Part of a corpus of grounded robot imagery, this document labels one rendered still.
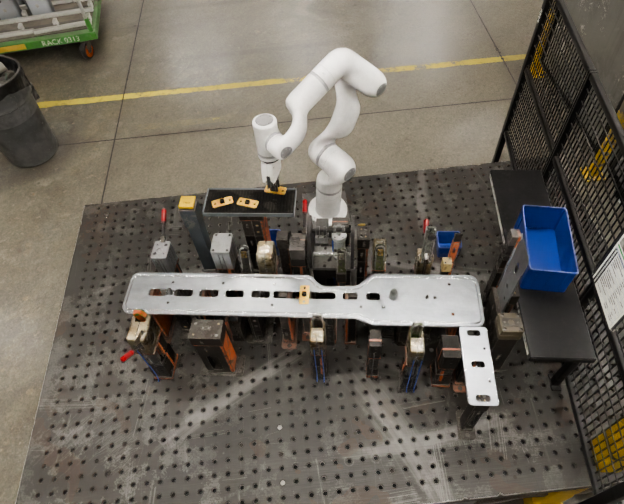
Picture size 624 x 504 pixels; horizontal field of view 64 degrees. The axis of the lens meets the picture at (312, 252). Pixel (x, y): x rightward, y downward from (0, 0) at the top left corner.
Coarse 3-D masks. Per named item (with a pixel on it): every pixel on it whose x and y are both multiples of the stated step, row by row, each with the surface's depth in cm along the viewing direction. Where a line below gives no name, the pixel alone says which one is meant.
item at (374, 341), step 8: (376, 336) 183; (368, 344) 189; (376, 344) 181; (368, 352) 190; (376, 352) 185; (368, 360) 201; (376, 360) 193; (368, 368) 199; (376, 368) 199; (368, 376) 203; (376, 376) 203
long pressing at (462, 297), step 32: (128, 288) 200; (160, 288) 199; (192, 288) 198; (224, 288) 198; (256, 288) 197; (288, 288) 196; (320, 288) 195; (352, 288) 194; (384, 288) 194; (416, 288) 193; (448, 288) 192; (384, 320) 186; (416, 320) 185; (448, 320) 184; (480, 320) 184
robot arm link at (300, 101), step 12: (312, 72) 173; (300, 84) 173; (312, 84) 172; (324, 84) 172; (288, 96) 174; (300, 96) 172; (312, 96) 172; (288, 108) 174; (300, 108) 171; (300, 120) 169; (288, 132) 168; (300, 132) 170; (276, 144) 169; (288, 144) 169; (276, 156) 170
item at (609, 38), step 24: (576, 0) 352; (600, 0) 326; (552, 24) 386; (576, 24) 355; (600, 24) 328; (600, 48) 331; (576, 72) 362; (600, 72) 335; (576, 120) 367; (600, 168) 349
